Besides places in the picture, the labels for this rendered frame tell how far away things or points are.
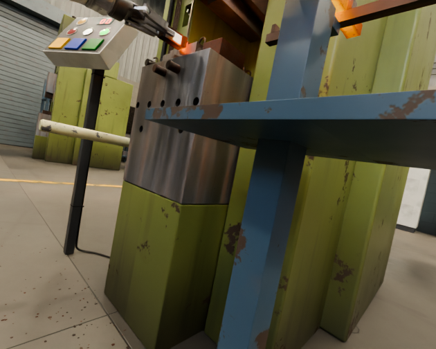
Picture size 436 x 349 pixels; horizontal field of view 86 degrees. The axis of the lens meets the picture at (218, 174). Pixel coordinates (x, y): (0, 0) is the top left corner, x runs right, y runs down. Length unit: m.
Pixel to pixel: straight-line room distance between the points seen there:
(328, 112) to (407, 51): 0.99
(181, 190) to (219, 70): 0.36
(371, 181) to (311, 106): 0.87
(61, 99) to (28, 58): 3.38
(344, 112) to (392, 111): 0.03
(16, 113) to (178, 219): 8.22
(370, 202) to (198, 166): 0.69
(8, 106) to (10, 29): 1.98
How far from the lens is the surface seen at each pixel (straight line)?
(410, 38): 1.23
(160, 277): 0.78
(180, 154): 0.70
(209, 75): 0.72
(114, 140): 1.17
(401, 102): 0.21
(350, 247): 1.11
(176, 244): 0.72
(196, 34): 1.27
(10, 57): 8.90
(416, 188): 5.75
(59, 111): 5.70
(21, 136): 8.78
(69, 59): 1.37
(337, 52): 0.77
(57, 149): 5.70
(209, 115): 0.31
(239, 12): 1.17
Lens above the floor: 0.61
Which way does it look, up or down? 3 degrees down
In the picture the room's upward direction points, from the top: 11 degrees clockwise
